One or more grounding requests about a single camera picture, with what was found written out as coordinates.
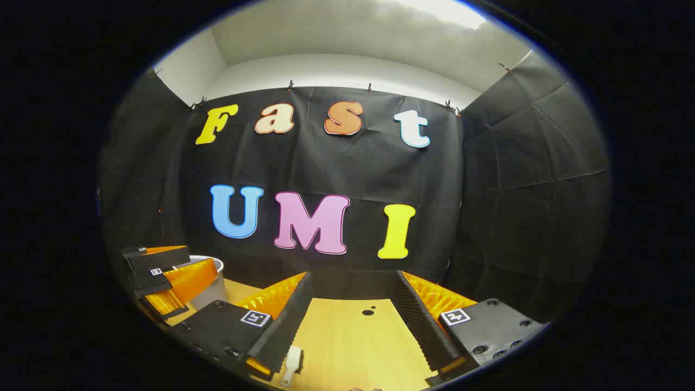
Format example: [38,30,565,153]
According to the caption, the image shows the grey ribbed garbage bin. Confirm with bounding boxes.
[187,255,228,311]

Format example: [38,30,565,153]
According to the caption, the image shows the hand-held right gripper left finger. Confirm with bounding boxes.
[174,270,314,382]

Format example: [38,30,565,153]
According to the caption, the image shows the black backdrop cloth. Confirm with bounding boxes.
[100,52,611,326]

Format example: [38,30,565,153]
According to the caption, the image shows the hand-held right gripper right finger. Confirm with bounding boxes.
[392,270,545,387]

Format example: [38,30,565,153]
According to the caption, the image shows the small white broom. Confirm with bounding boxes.
[280,345,303,387]

